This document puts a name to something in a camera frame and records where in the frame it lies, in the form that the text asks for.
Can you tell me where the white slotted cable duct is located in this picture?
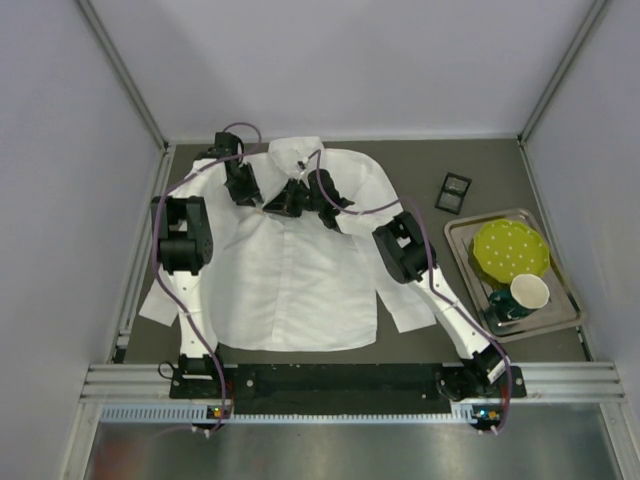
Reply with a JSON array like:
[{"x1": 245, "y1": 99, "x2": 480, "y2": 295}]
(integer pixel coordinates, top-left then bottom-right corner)
[{"x1": 99, "y1": 402, "x2": 506, "y2": 424}]

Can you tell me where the aluminium frame rail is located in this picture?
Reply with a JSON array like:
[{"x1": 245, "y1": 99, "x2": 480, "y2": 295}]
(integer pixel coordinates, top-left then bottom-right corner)
[{"x1": 80, "y1": 362, "x2": 625, "y2": 403}]

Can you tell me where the small black open box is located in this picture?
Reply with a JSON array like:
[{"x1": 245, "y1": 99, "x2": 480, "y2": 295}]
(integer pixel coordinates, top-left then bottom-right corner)
[{"x1": 435, "y1": 172, "x2": 472, "y2": 215}]

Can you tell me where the silver metal tray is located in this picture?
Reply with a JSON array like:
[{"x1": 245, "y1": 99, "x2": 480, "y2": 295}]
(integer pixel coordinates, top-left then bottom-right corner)
[{"x1": 444, "y1": 209, "x2": 586, "y2": 342}]

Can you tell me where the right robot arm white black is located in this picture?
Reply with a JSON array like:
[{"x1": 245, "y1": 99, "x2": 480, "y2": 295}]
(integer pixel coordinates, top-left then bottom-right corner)
[{"x1": 263, "y1": 168, "x2": 513, "y2": 402}]

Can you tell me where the green polka dot plate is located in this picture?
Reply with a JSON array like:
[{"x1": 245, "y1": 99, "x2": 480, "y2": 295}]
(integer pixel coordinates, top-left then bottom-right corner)
[{"x1": 472, "y1": 219, "x2": 551, "y2": 284}]

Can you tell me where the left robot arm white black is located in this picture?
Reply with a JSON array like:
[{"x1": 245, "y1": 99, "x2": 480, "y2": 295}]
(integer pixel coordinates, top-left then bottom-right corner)
[{"x1": 151, "y1": 126, "x2": 263, "y2": 396}]

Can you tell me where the white button-up shirt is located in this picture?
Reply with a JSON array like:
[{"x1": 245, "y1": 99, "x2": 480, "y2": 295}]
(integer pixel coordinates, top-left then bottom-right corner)
[{"x1": 140, "y1": 137, "x2": 435, "y2": 352}]

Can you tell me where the dark green cup white inside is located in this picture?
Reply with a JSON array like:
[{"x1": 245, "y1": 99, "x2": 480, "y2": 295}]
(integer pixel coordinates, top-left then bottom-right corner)
[{"x1": 489, "y1": 274, "x2": 550, "y2": 321}]

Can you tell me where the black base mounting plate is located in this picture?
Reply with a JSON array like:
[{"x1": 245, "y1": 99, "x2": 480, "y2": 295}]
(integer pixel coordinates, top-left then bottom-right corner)
[{"x1": 160, "y1": 362, "x2": 526, "y2": 401}]

